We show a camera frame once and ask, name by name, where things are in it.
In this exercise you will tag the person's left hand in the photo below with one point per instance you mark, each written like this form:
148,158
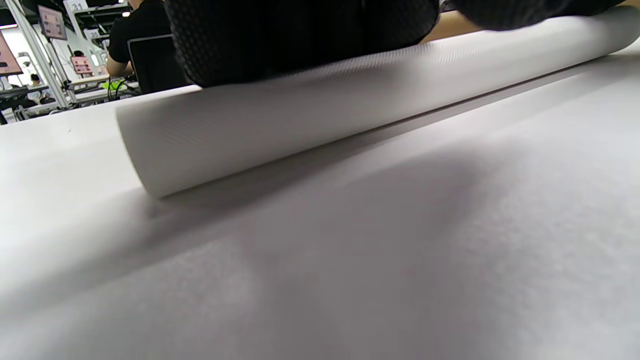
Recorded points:
300,35

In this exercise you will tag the green striped mouse pad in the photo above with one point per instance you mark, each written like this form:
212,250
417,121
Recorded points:
300,115

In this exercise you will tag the wall screen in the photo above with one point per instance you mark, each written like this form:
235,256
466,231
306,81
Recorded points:
52,22
9,57

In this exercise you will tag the brown cardboard mailing tube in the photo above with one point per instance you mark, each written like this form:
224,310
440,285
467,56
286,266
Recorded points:
450,27

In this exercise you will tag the grey metal frame post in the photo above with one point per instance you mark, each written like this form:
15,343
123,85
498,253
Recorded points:
37,55

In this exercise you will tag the black office chair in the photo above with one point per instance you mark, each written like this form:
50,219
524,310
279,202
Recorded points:
157,65

